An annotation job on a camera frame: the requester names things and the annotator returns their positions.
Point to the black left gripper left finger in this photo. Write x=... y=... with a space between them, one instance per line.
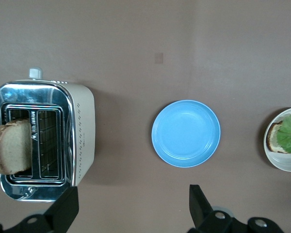
x=58 y=213

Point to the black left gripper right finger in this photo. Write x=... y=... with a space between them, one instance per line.
x=201 y=213

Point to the toasted bread slice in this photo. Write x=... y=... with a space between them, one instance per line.
x=272 y=140
x=12 y=150

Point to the green lettuce leaf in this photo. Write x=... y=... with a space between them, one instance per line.
x=289 y=136

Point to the blue plate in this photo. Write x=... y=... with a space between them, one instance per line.
x=186 y=133

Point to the beige plate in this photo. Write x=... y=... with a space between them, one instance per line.
x=283 y=162

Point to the beige chrome toaster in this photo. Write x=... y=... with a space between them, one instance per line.
x=83 y=131

